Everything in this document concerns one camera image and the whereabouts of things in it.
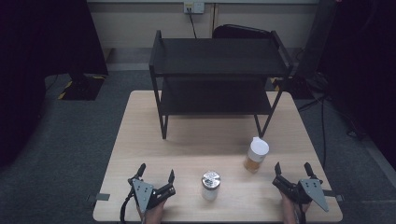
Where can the black chair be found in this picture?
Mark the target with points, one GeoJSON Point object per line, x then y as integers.
{"type": "Point", "coordinates": [239, 31]}

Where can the person's left hand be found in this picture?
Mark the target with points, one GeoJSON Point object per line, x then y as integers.
{"type": "Point", "coordinates": [154, 214]}

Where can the dark grey stand post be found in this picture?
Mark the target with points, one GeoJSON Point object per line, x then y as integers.
{"type": "Point", "coordinates": [317, 37]}

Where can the white wall socket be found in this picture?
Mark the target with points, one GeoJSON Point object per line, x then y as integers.
{"type": "Point", "coordinates": [194, 7]}

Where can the white powder jar silver lid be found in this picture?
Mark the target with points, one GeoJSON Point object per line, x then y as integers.
{"type": "Point", "coordinates": [211, 181]}

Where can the orange powder jar white lid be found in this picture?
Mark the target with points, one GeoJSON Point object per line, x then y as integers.
{"type": "Point", "coordinates": [257, 151]}

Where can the black curtain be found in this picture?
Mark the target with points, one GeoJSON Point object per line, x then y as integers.
{"type": "Point", "coordinates": [364, 62]}
{"type": "Point", "coordinates": [37, 46]}

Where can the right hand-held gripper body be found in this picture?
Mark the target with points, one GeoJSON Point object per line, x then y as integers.
{"type": "Point", "coordinates": [311, 188]}

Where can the grey table bracket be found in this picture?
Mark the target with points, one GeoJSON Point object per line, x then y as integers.
{"type": "Point", "coordinates": [334, 195]}
{"type": "Point", "coordinates": [101, 196]}

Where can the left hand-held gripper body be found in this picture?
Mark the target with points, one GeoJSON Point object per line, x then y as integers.
{"type": "Point", "coordinates": [143, 191]}

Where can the person's right hand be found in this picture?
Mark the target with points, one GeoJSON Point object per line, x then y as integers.
{"type": "Point", "coordinates": [291, 211]}

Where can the black stand base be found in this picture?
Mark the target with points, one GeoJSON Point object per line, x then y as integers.
{"type": "Point", "coordinates": [82, 88]}

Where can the black two-tier shelf rack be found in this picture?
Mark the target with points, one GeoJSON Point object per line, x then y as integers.
{"type": "Point", "coordinates": [218, 56]}

